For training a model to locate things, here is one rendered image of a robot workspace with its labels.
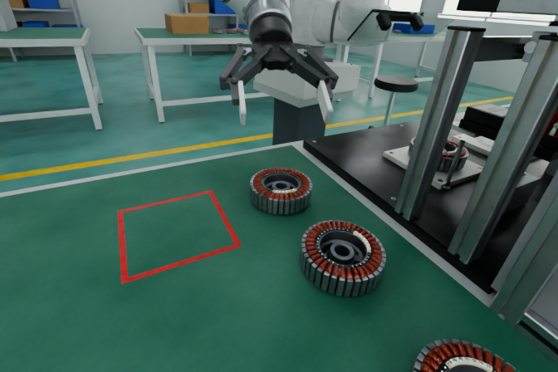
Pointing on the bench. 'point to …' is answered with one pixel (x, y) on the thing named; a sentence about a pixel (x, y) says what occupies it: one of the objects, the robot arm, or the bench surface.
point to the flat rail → (501, 47)
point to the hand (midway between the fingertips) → (286, 113)
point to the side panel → (535, 287)
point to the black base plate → (493, 256)
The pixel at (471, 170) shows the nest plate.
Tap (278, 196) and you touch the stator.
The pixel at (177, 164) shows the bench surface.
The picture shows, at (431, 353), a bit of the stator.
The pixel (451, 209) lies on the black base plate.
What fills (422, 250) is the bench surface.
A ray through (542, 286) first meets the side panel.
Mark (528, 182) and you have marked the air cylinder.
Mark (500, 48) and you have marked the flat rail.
